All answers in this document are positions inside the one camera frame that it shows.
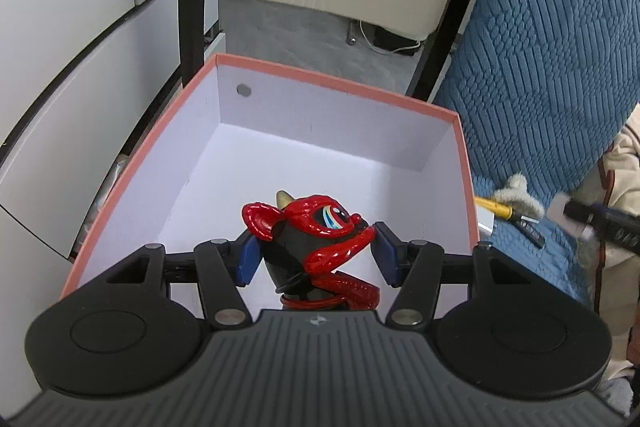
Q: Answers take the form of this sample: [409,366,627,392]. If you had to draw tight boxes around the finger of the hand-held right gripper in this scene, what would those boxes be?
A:
[563,200,609,229]

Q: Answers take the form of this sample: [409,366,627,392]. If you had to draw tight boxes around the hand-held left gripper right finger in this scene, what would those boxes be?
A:
[372,222,539,331]

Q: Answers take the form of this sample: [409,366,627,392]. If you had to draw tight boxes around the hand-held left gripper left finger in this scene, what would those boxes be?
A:
[105,232,262,331]

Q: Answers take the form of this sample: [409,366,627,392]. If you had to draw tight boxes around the red and black toy figure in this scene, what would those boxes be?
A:
[242,190,382,311]

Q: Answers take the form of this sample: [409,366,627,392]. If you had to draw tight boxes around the pink cardboard box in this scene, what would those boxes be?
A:
[60,53,480,311]

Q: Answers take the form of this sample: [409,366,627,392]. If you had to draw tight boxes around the black marker pen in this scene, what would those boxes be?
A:
[514,215,547,250]

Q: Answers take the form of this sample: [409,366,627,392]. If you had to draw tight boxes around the small white box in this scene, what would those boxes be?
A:
[475,200,497,244]

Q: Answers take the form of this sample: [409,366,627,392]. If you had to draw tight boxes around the blue textured sofa cover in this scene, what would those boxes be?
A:
[432,0,640,308]

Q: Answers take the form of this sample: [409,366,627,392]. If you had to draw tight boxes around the white cable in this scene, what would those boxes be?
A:
[357,19,424,56]

